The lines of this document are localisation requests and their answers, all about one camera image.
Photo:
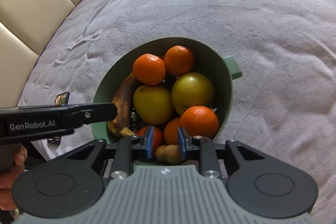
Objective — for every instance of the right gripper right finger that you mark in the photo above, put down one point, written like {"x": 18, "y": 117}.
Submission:
{"x": 203, "y": 150}

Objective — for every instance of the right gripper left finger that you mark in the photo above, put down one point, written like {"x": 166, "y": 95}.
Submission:
{"x": 127, "y": 150}

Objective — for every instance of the overripe brown banana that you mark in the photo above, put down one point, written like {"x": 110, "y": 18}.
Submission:
{"x": 122, "y": 99}

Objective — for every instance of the orange mandarin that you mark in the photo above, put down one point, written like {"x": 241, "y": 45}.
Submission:
{"x": 200, "y": 120}
{"x": 179, "y": 60}
{"x": 149, "y": 69}

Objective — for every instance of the small tan round fruit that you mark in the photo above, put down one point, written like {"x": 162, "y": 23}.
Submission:
{"x": 160, "y": 153}
{"x": 172, "y": 154}

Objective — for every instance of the dark green bowl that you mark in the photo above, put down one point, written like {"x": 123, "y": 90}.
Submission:
{"x": 220, "y": 71}

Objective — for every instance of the left human hand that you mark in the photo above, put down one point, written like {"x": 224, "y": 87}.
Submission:
{"x": 7, "y": 179}

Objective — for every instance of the yellow green apple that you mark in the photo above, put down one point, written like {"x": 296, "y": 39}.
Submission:
{"x": 153, "y": 104}
{"x": 191, "y": 89}

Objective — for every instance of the lilac bed blanket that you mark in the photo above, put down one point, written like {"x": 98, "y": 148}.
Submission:
{"x": 284, "y": 104}

